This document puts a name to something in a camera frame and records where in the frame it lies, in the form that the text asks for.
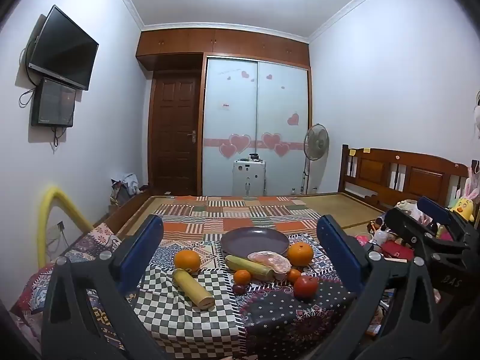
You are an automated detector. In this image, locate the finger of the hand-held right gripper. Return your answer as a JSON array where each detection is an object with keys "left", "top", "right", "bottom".
[
  {"left": 417, "top": 196, "right": 480, "bottom": 247},
  {"left": 384, "top": 207, "right": 472, "bottom": 262}
]

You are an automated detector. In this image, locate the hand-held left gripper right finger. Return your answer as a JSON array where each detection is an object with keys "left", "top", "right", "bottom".
[{"left": 316, "top": 214, "right": 451, "bottom": 360}]

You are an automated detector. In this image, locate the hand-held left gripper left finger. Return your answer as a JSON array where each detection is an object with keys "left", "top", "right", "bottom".
[{"left": 40, "top": 214, "right": 168, "bottom": 360}]

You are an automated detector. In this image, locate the red flat case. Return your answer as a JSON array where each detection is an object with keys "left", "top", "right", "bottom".
[{"left": 382, "top": 241, "right": 414, "bottom": 260}]

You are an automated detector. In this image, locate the yellow chick plush toy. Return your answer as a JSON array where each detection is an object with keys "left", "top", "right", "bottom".
[{"left": 449, "top": 187, "right": 480, "bottom": 223}]

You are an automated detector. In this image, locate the large orange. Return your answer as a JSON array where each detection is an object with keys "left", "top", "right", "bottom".
[
  {"left": 173, "top": 249, "right": 202, "bottom": 274},
  {"left": 287, "top": 242, "right": 314, "bottom": 268}
]

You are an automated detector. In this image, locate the red apple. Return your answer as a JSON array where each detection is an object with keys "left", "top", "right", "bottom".
[{"left": 293, "top": 275, "right": 319, "bottom": 300}]

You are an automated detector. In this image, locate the wooden bed headboard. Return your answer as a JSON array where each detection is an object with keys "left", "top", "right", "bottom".
[{"left": 337, "top": 144, "right": 472, "bottom": 211}]

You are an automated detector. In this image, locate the pile of clothes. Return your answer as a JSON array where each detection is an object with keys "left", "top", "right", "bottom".
[{"left": 110, "top": 172, "right": 142, "bottom": 206}]

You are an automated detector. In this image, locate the patterned patchwork quilt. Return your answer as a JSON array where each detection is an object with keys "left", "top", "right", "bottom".
[{"left": 18, "top": 223, "right": 359, "bottom": 360}]

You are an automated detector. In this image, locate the striped patchwork blanket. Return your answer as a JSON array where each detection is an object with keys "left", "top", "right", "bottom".
[{"left": 150, "top": 195, "right": 331, "bottom": 241}]

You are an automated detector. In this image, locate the yellow foam tube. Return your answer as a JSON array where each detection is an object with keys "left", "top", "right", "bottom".
[{"left": 35, "top": 187, "right": 93, "bottom": 268}]

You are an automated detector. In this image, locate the standing electric fan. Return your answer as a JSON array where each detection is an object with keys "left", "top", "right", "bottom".
[{"left": 302, "top": 124, "right": 331, "bottom": 196}]

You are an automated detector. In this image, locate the brown wooden door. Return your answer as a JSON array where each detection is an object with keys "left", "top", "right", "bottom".
[{"left": 148, "top": 69, "right": 204, "bottom": 196}]

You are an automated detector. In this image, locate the frosted sliding wardrobe with hearts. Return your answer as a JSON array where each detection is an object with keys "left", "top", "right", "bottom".
[{"left": 202, "top": 56, "right": 312, "bottom": 198}]

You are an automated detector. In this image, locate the wooden overhead cabinet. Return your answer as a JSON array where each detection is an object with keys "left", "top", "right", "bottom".
[{"left": 136, "top": 29, "right": 312, "bottom": 71}]

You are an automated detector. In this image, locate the wooden bed side rail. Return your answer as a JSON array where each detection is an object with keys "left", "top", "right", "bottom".
[{"left": 93, "top": 193, "right": 151, "bottom": 238}]

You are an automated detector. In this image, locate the small black wall monitor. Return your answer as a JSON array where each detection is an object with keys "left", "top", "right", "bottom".
[{"left": 31, "top": 77, "right": 77, "bottom": 127}]

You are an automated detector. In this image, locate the wall-mounted black television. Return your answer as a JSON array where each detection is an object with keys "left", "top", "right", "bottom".
[{"left": 28, "top": 5, "right": 100, "bottom": 91}]

